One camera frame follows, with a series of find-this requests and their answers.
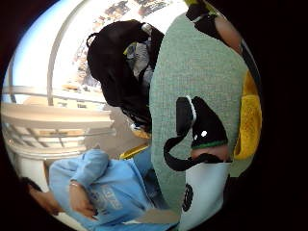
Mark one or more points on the white curved pole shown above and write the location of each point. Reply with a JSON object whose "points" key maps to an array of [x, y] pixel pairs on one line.
{"points": [[53, 64]]}

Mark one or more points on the white railing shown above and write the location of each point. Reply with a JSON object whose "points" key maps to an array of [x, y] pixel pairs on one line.
{"points": [[54, 118]]}

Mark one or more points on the white column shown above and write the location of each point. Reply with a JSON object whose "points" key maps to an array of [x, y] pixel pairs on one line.
{"points": [[32, 171]]}

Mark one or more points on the person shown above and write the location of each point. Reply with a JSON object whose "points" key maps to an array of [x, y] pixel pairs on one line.
{"points": [[125, 192]]}

